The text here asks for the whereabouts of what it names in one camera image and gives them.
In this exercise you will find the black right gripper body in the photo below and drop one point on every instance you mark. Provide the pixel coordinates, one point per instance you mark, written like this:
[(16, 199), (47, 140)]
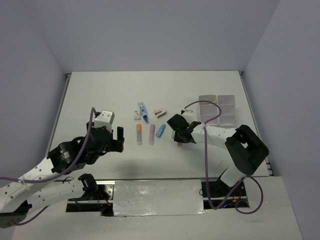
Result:
[(178, 138)]

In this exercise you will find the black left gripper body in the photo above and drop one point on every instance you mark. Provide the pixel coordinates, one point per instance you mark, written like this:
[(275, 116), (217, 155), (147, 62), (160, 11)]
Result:
[(113, 145)]

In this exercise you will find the orange highlighter marker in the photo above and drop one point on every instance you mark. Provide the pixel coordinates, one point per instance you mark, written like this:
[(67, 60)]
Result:
[(139, 134)]

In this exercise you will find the blue correction tape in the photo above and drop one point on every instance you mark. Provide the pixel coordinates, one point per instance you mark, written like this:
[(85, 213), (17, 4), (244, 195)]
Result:
[(160, 131)]

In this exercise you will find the blue white glue tube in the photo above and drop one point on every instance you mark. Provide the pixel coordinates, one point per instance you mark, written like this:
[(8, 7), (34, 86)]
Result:
[(143, 112)]

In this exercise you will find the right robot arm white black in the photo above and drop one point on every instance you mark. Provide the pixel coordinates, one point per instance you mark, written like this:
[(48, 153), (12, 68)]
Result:
[(245, 148)]

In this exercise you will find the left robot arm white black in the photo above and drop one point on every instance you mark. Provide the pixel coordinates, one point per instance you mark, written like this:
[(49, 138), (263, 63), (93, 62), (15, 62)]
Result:
[(47, 183)]

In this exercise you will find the pink mini stapler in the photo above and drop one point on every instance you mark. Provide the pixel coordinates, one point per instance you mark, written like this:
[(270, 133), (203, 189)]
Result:
[(160, 112)]

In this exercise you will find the small white orange eraser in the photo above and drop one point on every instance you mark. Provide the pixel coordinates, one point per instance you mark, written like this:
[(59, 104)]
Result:
[(137, 115)]

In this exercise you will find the purple highlighter marker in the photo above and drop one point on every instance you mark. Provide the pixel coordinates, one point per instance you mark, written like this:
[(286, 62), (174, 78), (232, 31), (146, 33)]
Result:
[(151, 134)]

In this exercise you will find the white compartment organizer box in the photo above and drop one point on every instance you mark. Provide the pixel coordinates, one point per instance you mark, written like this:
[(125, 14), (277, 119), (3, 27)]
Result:
[(207, 110)]

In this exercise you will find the silver foil covered panel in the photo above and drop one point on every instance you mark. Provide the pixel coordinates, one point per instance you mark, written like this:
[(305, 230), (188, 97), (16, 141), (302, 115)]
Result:
[(157, 198)]

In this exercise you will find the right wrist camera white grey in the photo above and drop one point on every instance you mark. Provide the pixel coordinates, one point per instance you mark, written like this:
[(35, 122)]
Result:
[(188, 115)]

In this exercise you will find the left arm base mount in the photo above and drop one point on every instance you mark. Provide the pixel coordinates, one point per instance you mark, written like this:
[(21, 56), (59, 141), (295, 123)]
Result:
[(101, 203)]

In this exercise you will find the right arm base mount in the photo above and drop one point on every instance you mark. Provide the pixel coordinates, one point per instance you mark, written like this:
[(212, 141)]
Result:
[(217, 194)]

